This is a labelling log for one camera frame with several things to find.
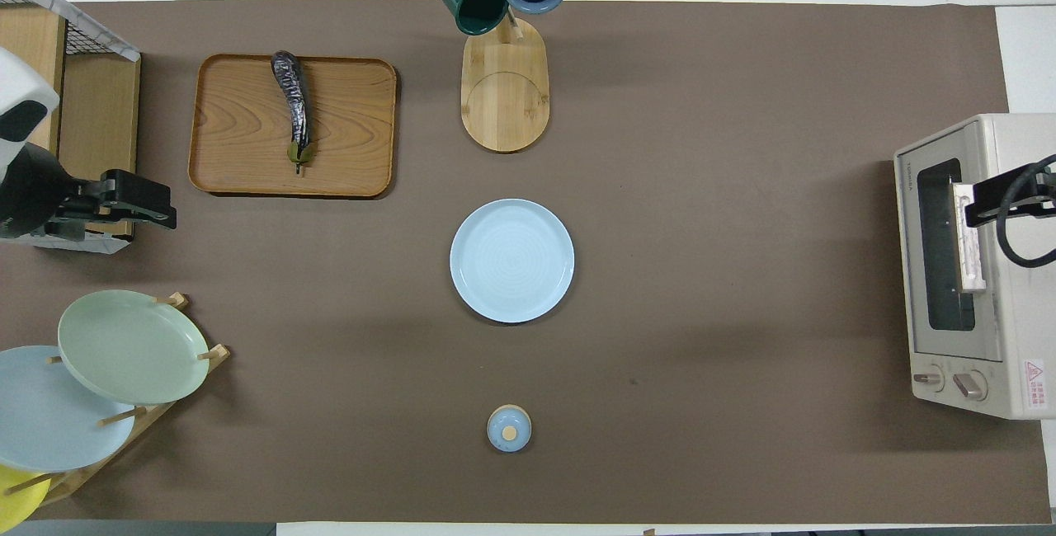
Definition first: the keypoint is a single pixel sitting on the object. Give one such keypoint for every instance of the wooden mug tree stand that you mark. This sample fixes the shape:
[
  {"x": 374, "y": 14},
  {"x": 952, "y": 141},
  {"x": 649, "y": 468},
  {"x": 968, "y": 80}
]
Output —
[{"x": 504, "y": 99}]

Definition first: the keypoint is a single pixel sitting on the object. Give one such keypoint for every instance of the wooden serving tray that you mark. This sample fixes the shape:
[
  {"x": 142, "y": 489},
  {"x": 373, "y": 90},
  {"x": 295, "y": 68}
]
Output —
[{"x": 239, "y": 132}]

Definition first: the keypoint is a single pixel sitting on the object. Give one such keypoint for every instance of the grey marbled cloth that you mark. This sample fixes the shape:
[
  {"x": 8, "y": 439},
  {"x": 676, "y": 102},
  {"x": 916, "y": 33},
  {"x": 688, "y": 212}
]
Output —
[{"x": 99, "y": 35}]

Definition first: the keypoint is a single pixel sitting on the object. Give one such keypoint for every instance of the small blue lid wooden knob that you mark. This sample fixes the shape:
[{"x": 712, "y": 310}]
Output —
[{"x": 509, "y": 429}]

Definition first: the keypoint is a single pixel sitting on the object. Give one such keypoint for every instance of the yellow plate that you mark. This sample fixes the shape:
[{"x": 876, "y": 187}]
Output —
[{"x": 16, "y": 503}]

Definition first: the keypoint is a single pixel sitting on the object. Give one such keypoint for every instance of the beige toaster oven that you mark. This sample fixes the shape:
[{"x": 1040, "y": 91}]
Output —
[{"x": 1019, "y": 330}]

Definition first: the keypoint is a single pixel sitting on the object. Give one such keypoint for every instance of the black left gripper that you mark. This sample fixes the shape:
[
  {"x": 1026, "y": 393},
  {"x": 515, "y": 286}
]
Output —
[{"x": 91, "y": 204}]

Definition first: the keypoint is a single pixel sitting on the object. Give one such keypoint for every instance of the wooden two-step shelf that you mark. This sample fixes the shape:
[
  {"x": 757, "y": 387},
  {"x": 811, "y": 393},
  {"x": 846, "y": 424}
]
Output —
[{"x": 99, "y": 115}]

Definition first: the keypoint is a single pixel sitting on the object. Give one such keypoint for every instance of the pale green plate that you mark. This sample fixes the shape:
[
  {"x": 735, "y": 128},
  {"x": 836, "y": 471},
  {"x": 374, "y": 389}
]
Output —
[{"x": 132, "y": 346}]

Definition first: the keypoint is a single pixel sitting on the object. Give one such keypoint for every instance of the light blue racked plate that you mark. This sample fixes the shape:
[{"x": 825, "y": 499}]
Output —
[{"x": 49, "y": 420}]

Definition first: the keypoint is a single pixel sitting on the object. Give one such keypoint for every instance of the toaster oven glass door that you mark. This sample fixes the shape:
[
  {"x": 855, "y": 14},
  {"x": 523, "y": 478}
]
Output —
[{"x": 940, "y": 247}]

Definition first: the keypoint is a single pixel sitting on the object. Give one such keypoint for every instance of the wooden plate rack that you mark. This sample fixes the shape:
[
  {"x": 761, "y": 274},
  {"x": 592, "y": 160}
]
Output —
[{"x": 216, "y": 356}]

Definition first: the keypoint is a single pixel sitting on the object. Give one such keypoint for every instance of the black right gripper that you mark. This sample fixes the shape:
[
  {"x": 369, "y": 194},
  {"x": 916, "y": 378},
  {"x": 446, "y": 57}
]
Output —
[{"x": 1031, "y": 190}]

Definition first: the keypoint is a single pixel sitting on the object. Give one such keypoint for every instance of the dark purple eggplant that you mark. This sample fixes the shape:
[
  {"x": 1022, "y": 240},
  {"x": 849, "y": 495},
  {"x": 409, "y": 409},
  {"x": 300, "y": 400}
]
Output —
[{"x": 295, "y": 103}]

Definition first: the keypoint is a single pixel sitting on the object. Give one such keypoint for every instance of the brown table mat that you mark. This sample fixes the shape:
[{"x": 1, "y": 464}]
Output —
[{"x": 701, "y": 190}]

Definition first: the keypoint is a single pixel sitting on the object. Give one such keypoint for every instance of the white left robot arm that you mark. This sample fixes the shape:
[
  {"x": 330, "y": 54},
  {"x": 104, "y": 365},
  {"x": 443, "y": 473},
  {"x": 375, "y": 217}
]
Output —
[{"x": 25, "y": 190}]

